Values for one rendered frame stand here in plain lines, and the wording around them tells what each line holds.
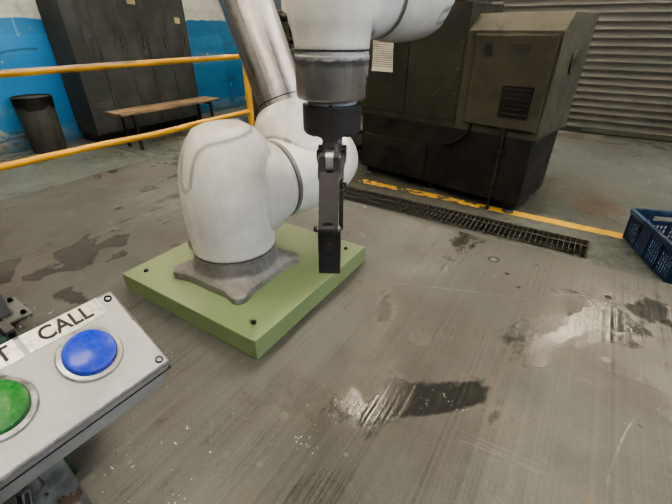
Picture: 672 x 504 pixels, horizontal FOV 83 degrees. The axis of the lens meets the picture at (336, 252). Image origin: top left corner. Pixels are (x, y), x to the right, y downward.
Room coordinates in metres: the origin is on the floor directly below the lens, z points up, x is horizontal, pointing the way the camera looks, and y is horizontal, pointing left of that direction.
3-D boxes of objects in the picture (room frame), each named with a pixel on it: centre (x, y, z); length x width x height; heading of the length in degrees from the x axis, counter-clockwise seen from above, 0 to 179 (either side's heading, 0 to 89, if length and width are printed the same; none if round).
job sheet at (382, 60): (3.55, -0.39, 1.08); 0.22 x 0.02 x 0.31; 47
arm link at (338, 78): (0.51, 0.01, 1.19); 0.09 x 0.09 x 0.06
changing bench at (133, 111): (5.01, 2.11, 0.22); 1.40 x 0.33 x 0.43; 145
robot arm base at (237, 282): (0.64, 0.21, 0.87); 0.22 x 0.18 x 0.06; 58
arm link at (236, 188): (0.64, 0.19, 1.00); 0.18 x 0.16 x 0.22; 139
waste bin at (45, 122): (4.47, 3.39, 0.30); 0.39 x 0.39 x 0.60
